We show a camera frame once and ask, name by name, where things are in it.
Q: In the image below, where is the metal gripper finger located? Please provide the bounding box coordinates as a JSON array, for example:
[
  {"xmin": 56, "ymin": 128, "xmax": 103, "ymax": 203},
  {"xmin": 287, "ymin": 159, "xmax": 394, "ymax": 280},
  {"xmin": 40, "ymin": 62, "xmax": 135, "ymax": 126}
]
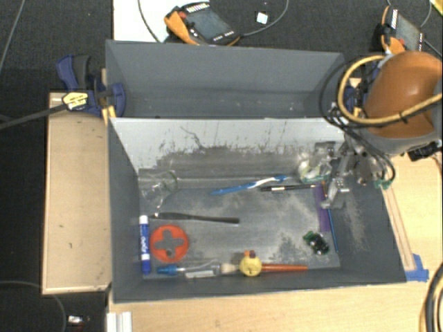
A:
[
  {"xmin": 320, "ymin": 178, "xmax": 350, "ymax": 210},
  {"xmin": 314, "ymin": 142, "xmax": 337, "ymax": 172}
]

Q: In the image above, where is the purple flat strip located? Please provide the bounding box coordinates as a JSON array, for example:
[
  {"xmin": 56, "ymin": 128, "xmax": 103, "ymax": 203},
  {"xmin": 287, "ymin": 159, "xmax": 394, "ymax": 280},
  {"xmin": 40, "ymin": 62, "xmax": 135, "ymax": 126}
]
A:
[{"xmin": 312, "ymin": 184, "xmax": 334, "ymax": 235}]

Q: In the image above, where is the white and green crumpled packet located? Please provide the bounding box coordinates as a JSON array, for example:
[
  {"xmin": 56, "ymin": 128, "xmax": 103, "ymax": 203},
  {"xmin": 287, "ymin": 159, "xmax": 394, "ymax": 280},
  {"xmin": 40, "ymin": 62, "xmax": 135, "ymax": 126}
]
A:
[{"xmin": 298, "ymin": 151, "xmax": 334, "ymax": 183}]

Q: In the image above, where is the thin blue stick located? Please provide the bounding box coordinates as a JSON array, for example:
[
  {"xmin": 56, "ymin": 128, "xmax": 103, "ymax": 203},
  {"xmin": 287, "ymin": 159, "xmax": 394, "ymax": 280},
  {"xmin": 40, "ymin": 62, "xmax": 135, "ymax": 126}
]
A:
[{"xmin": 323, "ymin": 181, "xmax": 340, "ymax": 254}]

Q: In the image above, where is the black pen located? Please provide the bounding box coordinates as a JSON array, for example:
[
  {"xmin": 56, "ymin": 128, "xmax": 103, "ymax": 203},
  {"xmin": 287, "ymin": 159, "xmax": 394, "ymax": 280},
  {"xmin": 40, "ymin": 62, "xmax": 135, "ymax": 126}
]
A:
[{"xmin": 260, "ymin": 183, "xmax": 317, "ymax": 193}]

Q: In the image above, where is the green and black toy car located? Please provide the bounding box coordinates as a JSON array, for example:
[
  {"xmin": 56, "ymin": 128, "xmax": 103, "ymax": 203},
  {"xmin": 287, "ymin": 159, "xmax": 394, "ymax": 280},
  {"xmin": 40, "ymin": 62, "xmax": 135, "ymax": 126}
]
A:
[{"xmin": 302, "ymin": 230, "xmax": 331, "ymax": 256}]

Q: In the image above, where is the blue and white toothbrush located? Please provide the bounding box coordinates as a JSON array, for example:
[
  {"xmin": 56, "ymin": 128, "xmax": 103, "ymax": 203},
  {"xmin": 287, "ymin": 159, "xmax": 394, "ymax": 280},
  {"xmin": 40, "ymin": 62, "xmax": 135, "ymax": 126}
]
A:
[{"xmin": 210, "ymin": 174, "xmax": 290, "ymax": 196}]

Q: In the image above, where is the grey metal bin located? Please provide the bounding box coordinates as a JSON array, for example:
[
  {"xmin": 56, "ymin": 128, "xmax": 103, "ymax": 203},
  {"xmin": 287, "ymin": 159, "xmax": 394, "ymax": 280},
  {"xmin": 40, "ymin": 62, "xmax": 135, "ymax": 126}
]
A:
[{"xmin": 105, "ymin": 39, "xmax": 408, "ymax": 304}]

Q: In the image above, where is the yellow toy ball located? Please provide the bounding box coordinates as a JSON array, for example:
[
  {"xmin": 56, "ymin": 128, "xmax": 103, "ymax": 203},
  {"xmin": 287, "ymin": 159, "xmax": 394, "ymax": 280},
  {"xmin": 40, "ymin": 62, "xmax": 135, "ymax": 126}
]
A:
[{"xmin": 238, "ymin": 250, "xmax": 263, "ymax": 277}]

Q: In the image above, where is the clear plastic tube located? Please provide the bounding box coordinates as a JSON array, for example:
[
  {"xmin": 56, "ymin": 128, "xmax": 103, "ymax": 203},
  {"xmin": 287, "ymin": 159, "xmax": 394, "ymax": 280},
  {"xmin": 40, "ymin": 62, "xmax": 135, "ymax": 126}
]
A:
[{"xmin": 184, "ymin": 261, "xmax": 223, "ymax": 279}]

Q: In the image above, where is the clear glass cup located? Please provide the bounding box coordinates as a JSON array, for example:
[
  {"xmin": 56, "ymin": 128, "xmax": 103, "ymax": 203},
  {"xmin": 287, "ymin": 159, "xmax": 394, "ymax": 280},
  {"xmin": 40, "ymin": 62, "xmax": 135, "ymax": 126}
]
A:
[{"xmin": 137, "ymin": 169, "xmax": 180, "ymax": 211}]

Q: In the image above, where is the orange disc with cross cutout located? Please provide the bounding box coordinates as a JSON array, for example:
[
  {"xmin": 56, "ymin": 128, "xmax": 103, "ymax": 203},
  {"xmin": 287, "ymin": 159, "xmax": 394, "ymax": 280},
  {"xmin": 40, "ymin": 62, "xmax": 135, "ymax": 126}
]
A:
[{"xmin": 149, "ymin": 223, "xmax": 190, "ymax": 264}]

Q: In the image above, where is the blue tipped clear syringe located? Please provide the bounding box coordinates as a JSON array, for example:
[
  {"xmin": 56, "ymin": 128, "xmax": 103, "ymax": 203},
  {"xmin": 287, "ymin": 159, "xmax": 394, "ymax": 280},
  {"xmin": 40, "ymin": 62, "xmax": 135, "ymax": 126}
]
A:
[{"xmin": 156, "ymin": 264, "xmax": 187, "ymax": 276}]

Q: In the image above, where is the blue and white marker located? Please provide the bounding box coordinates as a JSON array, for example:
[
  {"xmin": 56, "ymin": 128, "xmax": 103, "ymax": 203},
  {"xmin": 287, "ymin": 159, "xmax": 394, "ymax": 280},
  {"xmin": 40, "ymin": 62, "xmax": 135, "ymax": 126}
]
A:
[{"xmin": 138, "ymin": 214, "xmax": 152, "ymax": 275}]

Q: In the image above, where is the pale wood board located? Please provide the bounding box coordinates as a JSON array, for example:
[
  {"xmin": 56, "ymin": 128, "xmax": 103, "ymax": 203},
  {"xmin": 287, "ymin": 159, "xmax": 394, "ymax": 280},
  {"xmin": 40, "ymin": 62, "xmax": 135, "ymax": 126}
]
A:
[{"xmin": 42, "ymin": 91, "xmax": 113, "ymax": 295}]

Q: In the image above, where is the black cylinder on white bracket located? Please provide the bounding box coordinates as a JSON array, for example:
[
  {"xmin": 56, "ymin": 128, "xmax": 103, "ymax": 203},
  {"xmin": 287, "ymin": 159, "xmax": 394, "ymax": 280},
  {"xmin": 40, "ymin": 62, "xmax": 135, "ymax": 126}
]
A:
[{"xmin": 407, "ymin": 144, "xmax": 438, "ymax": 163}]

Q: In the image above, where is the orange handled paintbrush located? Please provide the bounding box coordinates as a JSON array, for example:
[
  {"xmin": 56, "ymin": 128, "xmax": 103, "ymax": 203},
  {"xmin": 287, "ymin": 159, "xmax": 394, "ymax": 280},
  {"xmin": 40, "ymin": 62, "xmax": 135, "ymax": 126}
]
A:
[{"xmin": 220, "ymin": 262, "xmax": 309, "ymax": 275}]

